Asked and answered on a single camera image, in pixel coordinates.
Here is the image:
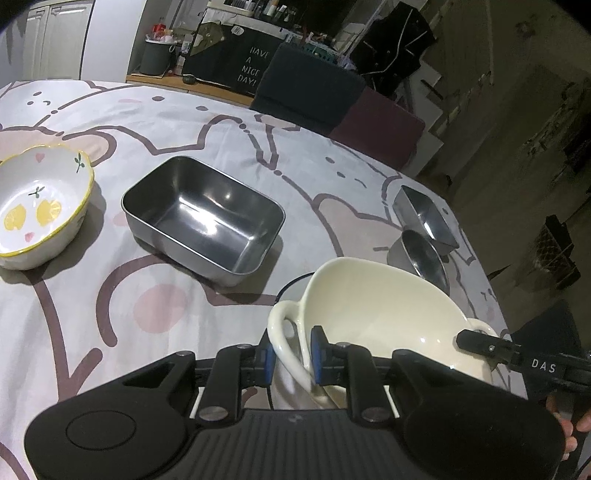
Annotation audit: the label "maroon chair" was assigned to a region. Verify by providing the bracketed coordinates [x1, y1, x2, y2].
[329, 87, 426, 169]

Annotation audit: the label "cream two-handled bowl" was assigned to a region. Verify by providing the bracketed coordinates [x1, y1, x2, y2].
[267, 257, 502, 409]

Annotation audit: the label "large rectangular steel container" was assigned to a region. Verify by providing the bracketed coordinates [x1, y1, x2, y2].
[121, 156, 286, 288]

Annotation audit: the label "teal sign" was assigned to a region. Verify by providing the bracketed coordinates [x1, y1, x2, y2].
[298, 39, 345, 63]

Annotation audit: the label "white staircase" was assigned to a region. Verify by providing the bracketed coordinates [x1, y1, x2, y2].
[409, 46, 467, 158]

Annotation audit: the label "black jacket with white trim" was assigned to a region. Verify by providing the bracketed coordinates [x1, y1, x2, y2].
[355, 2, 437, 100]

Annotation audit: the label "white plate with dark rim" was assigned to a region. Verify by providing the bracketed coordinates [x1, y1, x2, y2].
[276, 272, 319, 308]

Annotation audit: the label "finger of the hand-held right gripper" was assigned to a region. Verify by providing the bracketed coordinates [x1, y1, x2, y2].
[456, 329, 525, 370]

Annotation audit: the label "grey bin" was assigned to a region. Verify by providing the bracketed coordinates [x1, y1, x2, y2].
[139, 38, 178, 77]

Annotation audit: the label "person's right hand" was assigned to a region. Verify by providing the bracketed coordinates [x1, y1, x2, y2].
[545, 392, 591, 462]

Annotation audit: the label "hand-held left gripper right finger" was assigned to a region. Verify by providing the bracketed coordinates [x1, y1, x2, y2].
[309, 325, 458, 423]

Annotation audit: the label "white lower kitchen cabinets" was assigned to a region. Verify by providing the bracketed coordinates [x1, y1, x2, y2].
[21, 0, 98, 81]

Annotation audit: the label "bear print tablecloth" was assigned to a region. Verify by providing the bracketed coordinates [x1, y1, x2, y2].
[0, 79, 529, 462]

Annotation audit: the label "lemon print ceramic bowl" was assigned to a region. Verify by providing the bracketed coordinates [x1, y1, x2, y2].
[0, 143, 95, 271]

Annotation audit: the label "small rectangular steel container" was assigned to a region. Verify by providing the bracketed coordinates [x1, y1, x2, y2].
[392, 185, 460, 254]

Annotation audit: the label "low wooden bench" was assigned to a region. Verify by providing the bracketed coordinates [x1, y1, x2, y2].
[126, 71, 257, 107]

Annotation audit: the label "black printed cloth cover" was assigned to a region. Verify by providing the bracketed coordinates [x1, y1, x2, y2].
[181, 21, 296, 93]

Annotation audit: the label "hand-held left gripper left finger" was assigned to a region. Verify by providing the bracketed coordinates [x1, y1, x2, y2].
[122, 344, 279, 423]

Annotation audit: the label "round steel bowl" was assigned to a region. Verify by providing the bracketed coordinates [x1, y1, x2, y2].
[387, 230, 451, 296]

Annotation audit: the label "dark blue chair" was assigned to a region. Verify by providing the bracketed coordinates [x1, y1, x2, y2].
[249, 42, 368, 137]

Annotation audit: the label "dark wire basket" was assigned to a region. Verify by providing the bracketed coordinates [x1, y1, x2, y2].
[533, 215, 583, 289]

